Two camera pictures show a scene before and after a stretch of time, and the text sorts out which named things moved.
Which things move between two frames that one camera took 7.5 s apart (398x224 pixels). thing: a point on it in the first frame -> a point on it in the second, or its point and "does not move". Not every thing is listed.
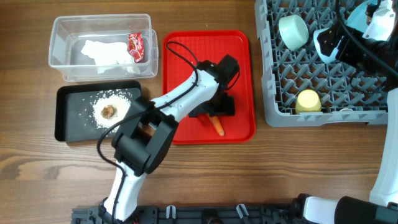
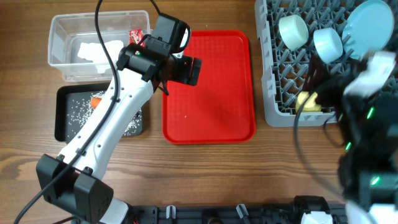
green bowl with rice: (293, 30) does not move
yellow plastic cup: (308, 101) does not move
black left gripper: (227, 107) -> (188, 63)
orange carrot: (217, 124) -> (95, 101)
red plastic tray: (181, 51) does not move
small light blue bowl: (326, 58) does not move
